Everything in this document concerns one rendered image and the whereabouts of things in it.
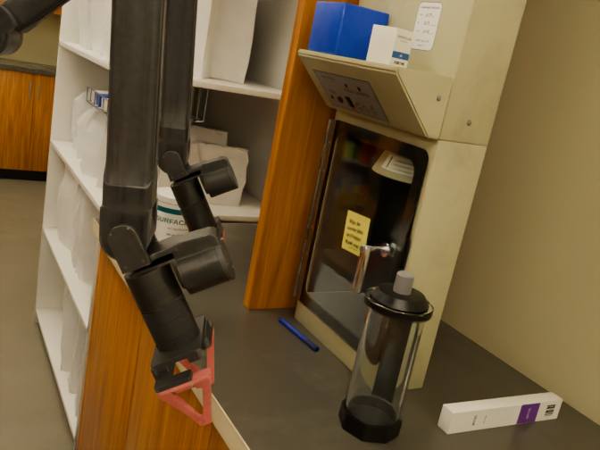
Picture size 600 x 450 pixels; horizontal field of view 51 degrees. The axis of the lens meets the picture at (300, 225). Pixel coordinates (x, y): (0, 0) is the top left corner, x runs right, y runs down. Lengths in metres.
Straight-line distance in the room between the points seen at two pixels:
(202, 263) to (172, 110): 0.52
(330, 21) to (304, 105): 0.22
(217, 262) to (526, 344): 0.90
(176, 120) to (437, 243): 0.53
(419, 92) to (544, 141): 0.52
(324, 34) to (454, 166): 0.34
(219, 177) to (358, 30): 0.38
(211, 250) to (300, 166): 0.63
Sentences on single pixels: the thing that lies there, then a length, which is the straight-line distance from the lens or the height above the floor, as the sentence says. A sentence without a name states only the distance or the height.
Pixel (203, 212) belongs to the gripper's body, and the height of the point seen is 1.17.
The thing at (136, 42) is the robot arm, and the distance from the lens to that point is 0.73.
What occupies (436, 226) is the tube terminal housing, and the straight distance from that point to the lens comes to 1.11.
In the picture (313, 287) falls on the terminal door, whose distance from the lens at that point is 1.33.
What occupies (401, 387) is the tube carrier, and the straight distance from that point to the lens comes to 1.03.
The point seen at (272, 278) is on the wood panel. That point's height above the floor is 1.01.
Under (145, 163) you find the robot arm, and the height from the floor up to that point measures 1.35.
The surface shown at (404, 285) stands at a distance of 0.98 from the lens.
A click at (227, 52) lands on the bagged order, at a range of 2.35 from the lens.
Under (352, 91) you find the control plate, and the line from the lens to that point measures 1.15.
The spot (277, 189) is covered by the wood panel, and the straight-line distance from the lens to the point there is 1.35.
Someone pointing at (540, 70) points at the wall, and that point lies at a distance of 1.52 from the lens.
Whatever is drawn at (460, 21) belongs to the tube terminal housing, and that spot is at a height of 1.60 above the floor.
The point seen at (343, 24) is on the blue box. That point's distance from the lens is 1.16.
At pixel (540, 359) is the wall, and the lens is 1.48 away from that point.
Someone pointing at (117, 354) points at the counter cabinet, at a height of 0.66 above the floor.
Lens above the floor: 1.50
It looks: 15 degrees down
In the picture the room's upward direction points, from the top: 11 degrees clockwise
